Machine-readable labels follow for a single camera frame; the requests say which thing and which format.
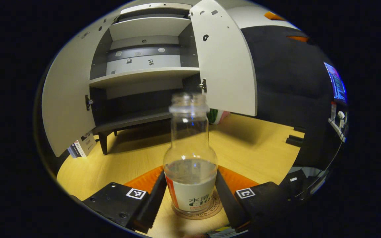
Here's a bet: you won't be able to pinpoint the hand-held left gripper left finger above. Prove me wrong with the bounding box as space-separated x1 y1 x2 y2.
82 165 168 234

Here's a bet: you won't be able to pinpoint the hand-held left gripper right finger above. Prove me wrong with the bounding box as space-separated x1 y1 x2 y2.
214 165 297 232

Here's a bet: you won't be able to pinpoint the round brown coaster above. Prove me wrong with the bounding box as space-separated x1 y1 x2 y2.
172 188 223 220

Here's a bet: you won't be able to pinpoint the clear glass bottle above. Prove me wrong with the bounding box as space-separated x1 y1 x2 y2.
163 93 218 214

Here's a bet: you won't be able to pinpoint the white and grey cabinet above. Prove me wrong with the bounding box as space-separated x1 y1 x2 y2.
89 3 208 156

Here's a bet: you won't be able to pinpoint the stack of books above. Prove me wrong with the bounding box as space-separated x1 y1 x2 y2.
67 132 97 158

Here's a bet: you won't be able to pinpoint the watermelon slice toy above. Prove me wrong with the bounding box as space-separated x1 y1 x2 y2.
208 108 231 125

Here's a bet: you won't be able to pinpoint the black backdrop cloth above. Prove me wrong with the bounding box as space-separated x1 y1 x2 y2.
240 26 348 171

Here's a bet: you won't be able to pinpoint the computer monitor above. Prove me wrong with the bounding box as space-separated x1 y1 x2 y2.
324 62 347 103

